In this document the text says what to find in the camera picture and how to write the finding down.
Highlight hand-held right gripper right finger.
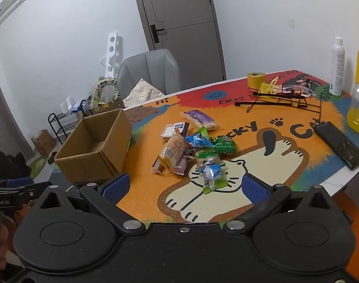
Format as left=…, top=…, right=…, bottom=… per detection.
left=225, top=173, right=349, bottom=235

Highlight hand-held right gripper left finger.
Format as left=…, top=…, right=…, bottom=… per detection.
left=29, top=173, right=146, bottom=235

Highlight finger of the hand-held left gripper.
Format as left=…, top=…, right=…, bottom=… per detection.
left=6, top=177, right=33, bottom=187
left=19, top=182, right=55, bottom=208

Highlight blue green snack packet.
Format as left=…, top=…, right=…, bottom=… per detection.
left=201, top=165, right=228, bottom=195

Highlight orange brown snack packet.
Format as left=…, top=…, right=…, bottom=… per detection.
left=151, top=133, right=187, bottom=175

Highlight pink purple snack packet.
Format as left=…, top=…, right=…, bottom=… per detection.
left=172, top=155, right=195, bottom=175

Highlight black white snack packet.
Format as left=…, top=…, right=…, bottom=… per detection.
left=160, top=121, right=189, bottom=142

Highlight purple bread packet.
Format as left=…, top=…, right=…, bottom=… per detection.
left=184, top=110, right=218, bottom=131

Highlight dark clothing pile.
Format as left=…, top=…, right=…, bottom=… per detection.
left=0, top=149, right=31, bottom=180

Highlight green floor mat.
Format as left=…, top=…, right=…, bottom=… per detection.
left=26, top=155, right=55, bottom=179

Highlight small printed brown box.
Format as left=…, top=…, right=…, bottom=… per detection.
left=31, top=130, right=57, bottom=155

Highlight black shoe rack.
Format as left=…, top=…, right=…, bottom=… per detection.
left=48, top=96, right=93, bottom=145

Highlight taped brown cardboard box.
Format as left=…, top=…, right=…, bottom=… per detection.
left=100, top=100, right=124, bottom=114

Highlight blue plastic bag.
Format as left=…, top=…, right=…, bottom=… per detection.
left=72, top=100, right=90, bottom=113

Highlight white plastic holder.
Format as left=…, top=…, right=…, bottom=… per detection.
left=60, top=96, right=77, bottom=114

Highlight black rectangular device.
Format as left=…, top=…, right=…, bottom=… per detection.
left=312, top=121, right=359, bottom=171

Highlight dotted cream cushion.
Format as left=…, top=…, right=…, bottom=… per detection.
left=122, top=79, right=166, bottom=107

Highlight yellow tape roll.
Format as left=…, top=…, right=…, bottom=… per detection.
left=247, top=72, right=267, bottom=89

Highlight small wrapped candies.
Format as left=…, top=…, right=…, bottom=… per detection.
left=282, top=78, right=315, bottom=97

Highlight grey chair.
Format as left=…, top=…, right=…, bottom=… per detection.
left=118, top=49, right=181, bottom=108

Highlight white perforated board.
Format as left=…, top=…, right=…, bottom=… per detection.
left=98, top=32, right=122, bottom=80

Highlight white spray bottle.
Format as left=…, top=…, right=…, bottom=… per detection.
left=329, top=36, right=345, bottom=96

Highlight grey door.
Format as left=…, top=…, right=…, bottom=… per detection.
left=130, top=0, right=227, bottom=81

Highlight black wire rack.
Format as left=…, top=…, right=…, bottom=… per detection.
left=235, top=90, right=333, bottom=124

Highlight panda print seat ring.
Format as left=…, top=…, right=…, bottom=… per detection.
left=90, top=77, right=121, bottom=109

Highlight black door handle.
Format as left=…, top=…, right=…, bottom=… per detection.
left=150, top=22, right=166, bottom=43

